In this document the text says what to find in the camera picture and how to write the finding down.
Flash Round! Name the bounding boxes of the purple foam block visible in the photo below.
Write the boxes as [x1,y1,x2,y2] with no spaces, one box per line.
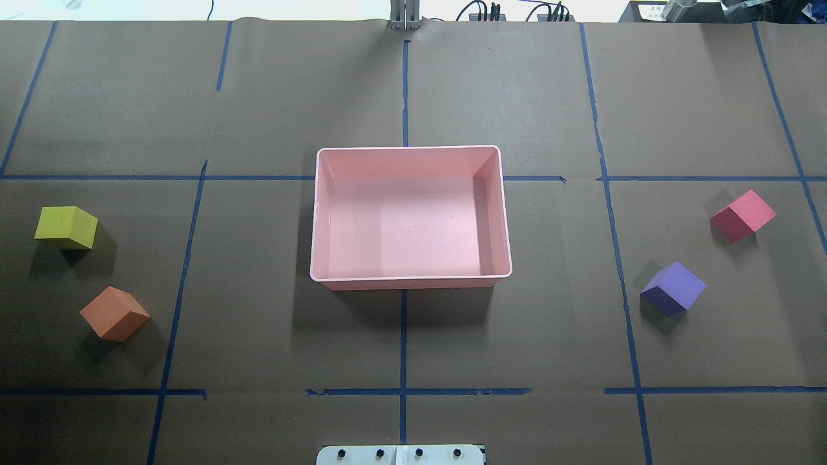
[640,262,706,316]

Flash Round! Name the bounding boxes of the orange foam block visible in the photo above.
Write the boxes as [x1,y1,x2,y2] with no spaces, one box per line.
[79,286,151,342]

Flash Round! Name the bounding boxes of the red foam block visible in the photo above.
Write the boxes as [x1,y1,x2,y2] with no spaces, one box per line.
[709,189,777,242]

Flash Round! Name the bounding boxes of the yellow foam block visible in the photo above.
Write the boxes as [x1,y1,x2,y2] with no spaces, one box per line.
[34,206,98,250]

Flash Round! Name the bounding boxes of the pink plastic bin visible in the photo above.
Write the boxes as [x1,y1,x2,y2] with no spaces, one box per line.
[308,145,513,291]

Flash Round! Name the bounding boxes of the brown paper table cover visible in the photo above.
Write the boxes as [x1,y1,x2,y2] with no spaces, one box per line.
[2,17,825,464]

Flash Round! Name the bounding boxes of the black power strip plugs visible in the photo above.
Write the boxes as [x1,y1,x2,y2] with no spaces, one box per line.
[454,1,575,23]

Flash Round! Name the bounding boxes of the aluminium frame post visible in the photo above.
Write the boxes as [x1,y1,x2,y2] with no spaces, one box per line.
[389,0,421,30]

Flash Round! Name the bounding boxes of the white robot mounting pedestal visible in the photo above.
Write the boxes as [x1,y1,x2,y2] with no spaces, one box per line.
[316,444,487,464]

